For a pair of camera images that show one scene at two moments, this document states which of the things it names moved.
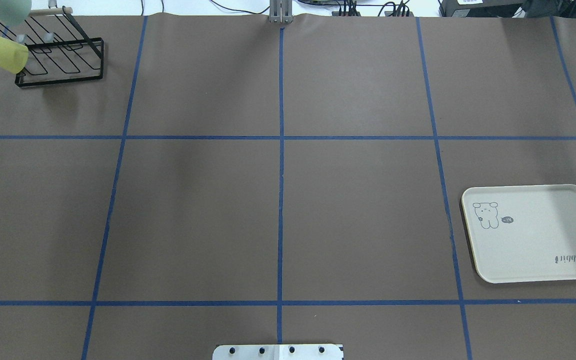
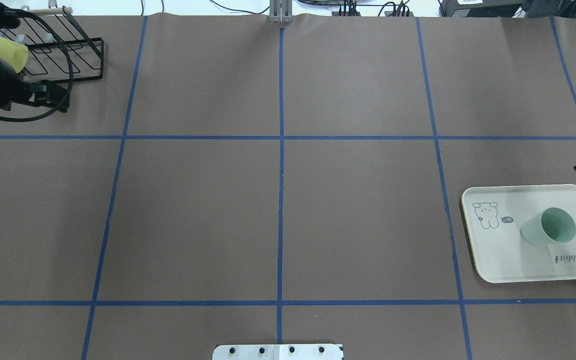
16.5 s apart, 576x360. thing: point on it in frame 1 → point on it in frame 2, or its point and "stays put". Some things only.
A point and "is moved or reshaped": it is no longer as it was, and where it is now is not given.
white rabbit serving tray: x=534 y=233 stays put
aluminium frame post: x=281 y=11 stays put
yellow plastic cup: x=10 y=55 stays put
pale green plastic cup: x=10 y=13 is moved or reshaped
